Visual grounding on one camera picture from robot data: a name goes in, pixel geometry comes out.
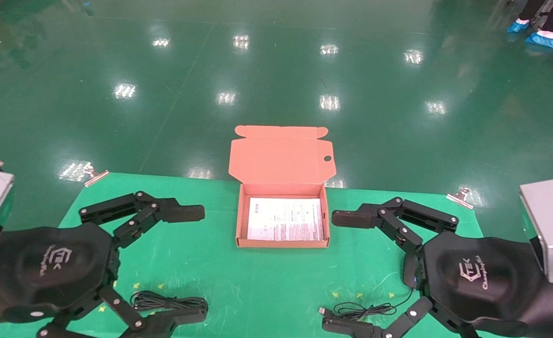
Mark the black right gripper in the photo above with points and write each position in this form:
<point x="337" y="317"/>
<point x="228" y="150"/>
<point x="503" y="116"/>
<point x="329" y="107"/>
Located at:
<point x="482" y="281"/>

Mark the metal binder clip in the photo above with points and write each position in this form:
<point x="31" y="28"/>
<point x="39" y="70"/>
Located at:
<point x="460" y="199"/>
<point x="95" y="177"/>

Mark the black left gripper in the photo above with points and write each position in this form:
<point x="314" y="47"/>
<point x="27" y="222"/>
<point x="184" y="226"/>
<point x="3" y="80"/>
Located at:
<point x="46" y="267"/>

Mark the blue shoe cover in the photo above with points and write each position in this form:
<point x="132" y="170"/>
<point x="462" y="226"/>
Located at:
<point x="546" y="40"/>
<point x="518" y="26"/>

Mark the green table mat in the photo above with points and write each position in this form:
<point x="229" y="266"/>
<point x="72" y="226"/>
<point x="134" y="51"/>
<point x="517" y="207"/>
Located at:
<point x="257" y="281"/>

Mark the white printed paper sheet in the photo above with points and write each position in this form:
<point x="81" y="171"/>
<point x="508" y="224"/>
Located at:
<point x="285" y="218"/>

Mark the open orange cardboard box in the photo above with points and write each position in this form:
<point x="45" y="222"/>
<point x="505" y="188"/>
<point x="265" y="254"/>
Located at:
<point x="281" y="159"/>

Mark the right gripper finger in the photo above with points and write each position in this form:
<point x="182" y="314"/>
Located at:
<point x="356" y="218"/>

